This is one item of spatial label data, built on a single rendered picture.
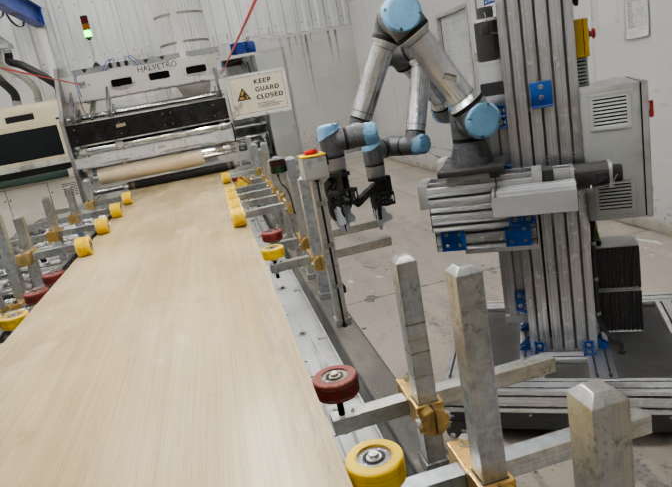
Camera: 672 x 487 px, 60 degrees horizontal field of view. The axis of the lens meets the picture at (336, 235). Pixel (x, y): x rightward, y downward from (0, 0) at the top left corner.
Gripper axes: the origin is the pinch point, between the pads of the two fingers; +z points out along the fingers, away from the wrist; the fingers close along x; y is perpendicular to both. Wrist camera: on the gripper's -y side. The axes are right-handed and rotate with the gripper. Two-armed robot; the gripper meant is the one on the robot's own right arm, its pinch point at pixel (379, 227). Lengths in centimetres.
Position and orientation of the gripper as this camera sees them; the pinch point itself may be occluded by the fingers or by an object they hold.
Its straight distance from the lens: 231.6
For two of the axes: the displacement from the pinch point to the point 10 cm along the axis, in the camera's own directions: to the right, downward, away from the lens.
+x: -2.2, -2.0, 9.6
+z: 1.7, 9.5, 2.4
